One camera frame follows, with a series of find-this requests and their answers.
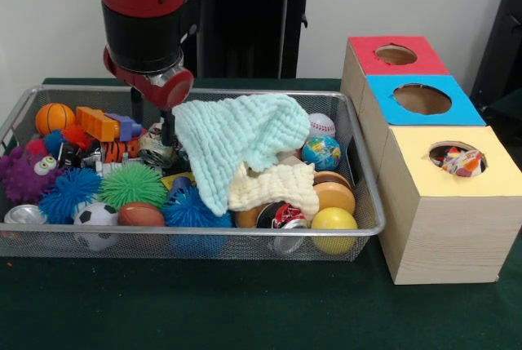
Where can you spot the small polka dot paper ball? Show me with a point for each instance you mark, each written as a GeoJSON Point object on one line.
{"type": "Point", "coordinates": [463, 162]}

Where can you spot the dark green table cloth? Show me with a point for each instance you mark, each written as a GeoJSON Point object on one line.
{"type": "Point", "coordinates": [204, 305]}

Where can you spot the purple spiky toy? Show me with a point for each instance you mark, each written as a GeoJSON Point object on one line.
{"type": "Point", "coordinates": [24, 174]}

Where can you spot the crushed pale can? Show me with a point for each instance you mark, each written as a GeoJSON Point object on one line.
{"type": "Point", "coordinates": [155, 154]}

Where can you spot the yellow ball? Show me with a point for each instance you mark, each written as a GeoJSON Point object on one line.
{"type": "Point", "coordinates": [333, 229]}

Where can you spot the mint waffle cloth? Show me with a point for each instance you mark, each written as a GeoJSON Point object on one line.
{"type": "Point", "coordinates": [228, 134]}

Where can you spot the white toy baseball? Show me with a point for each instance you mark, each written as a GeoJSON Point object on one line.
{"type": "Point", "coordinates": [323, 125]}

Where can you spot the small soccer ball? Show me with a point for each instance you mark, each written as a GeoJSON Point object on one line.
{"type": "Point", "coordinates": [95, 219]}

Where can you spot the wooden box three round holes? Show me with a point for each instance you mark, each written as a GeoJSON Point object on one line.
{"type": "Point", "coordinates": [448, 236]}

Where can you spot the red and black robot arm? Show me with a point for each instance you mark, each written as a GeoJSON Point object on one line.
{"type": "Point", "coordinates": [142, 27]}

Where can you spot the black upright panel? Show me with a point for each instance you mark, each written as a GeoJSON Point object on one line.
{"type": "Point", "coordinates": [505, 19]}

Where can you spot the crushed silver can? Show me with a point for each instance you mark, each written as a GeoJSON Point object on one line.
{"type": "Point", "coordinates": [285, 219]}

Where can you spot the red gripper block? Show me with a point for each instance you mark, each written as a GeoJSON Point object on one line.
{"type": "Point", "coordinates": [175, 89]}

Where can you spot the cream waffle cloth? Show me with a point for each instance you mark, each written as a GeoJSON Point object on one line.
{"type": "Point", "coordinates": [277, 187]}

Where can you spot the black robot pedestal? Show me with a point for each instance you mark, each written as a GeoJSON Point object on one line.
{"type": "Point", "coordinates": [253, 32]}

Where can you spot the small globe ball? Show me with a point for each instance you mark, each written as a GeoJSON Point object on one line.
{"type": "Point", "coordinates": [321, 152]}

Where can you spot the orange toy basketball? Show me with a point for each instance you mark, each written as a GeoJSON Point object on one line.
{"type": "Point", "coordinates": [55, 118]}

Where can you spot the green spiky ball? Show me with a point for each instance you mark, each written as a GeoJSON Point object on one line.
{"type": "Point", "coordinates": [132, 184]}

